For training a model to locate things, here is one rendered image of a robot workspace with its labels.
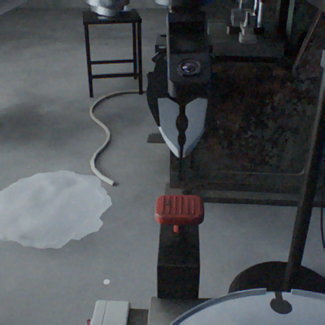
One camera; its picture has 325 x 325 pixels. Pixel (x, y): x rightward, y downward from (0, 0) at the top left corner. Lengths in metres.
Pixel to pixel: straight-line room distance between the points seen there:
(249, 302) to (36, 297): 1.20
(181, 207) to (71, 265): 1.11
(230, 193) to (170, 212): 1.41
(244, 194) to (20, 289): 1.03
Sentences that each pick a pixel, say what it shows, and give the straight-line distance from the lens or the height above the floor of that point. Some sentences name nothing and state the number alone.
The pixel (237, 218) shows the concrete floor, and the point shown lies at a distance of 1.91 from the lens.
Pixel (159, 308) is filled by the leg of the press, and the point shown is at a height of 0.64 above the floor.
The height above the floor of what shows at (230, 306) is 0.78.
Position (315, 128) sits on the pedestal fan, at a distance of 1.19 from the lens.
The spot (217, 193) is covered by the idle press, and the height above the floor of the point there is 0.03.
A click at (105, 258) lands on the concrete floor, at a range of 1.70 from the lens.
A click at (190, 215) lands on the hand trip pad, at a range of 0.60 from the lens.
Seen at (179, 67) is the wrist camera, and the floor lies 0.98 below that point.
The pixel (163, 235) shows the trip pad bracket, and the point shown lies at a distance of 0.66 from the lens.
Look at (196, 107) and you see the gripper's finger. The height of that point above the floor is 0.91.
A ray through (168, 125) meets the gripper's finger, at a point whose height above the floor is 0.89.
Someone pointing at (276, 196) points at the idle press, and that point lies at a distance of 2.03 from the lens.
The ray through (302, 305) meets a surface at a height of 0.78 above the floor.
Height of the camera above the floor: 1.11
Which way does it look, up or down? 29 degrees down
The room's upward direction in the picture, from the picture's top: straight up
